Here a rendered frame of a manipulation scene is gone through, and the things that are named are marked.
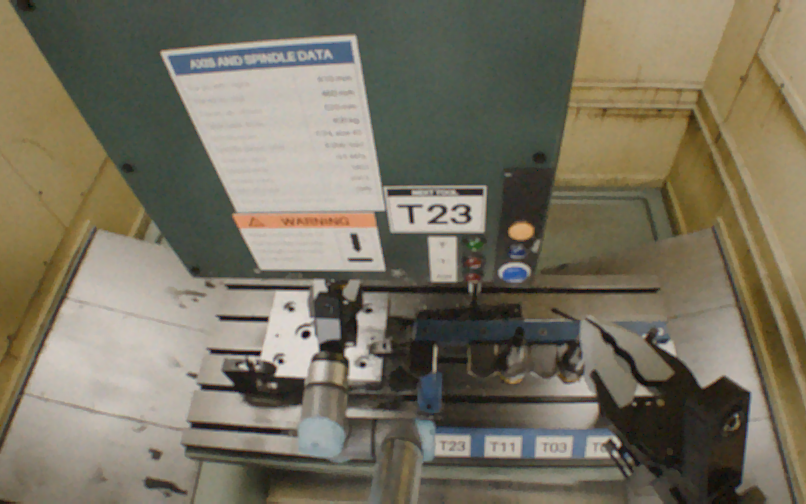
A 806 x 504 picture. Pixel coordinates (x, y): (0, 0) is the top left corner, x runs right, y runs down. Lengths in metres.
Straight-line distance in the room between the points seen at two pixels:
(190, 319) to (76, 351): 0.36
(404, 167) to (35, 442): 1.44
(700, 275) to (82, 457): 1.83
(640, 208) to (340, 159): 1.71
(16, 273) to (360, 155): 1.38
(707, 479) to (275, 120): 0.45
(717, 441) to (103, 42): 0.56
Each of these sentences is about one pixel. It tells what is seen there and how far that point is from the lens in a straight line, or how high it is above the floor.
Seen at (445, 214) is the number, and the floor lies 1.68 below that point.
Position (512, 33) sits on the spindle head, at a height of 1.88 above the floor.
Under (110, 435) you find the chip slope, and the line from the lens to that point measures 1.71.
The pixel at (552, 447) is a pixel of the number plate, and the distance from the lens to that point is 1.22.
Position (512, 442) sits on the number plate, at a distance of 1.20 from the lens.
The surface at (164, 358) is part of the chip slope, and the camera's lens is 1.76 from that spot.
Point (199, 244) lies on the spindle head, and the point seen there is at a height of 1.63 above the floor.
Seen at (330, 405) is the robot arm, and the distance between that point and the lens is 0.89.
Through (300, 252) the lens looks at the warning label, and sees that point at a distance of 0.62.
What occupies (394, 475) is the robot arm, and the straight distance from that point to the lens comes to 0.85.
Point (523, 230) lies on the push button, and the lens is 0.56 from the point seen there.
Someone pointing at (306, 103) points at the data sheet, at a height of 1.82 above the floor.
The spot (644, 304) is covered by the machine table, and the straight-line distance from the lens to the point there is 1.47.
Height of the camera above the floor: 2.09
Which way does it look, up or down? 54 degrees down
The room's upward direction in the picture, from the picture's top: 8 degrees counter-clockwise
